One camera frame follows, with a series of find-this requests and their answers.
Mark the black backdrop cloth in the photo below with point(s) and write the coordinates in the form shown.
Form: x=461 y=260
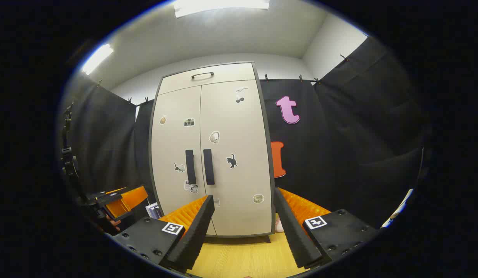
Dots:
x=339 y=154

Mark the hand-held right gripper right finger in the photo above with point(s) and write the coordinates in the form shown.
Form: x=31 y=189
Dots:
x=295 y=235

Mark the pink plush toy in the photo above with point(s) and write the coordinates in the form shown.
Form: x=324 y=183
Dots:
x=279 y=226

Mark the beige cabinet door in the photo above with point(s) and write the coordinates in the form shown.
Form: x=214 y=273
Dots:
x=242 y=181
x=173 y=146

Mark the beige cabinet drawer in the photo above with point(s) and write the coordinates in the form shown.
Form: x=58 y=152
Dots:
x=223 y=77

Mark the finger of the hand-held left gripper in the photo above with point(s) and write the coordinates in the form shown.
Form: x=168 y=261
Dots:
x=103 y=196
x=128 y=200

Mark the white blue cardboard box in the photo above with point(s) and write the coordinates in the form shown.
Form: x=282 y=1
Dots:
x=153 y=211

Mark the small ceiling light panel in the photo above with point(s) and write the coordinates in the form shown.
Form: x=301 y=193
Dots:
x=96 y=58

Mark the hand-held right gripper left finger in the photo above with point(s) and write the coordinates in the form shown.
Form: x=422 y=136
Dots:
x=192 y=235

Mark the white printed object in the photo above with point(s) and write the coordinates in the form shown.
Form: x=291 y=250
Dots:
x=399 y=206

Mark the long ceiling light panel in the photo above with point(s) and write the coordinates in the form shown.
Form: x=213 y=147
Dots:
x=219 y=5

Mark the beige double-door shoe cabinet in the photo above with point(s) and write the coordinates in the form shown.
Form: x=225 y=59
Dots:
x=262 y=116

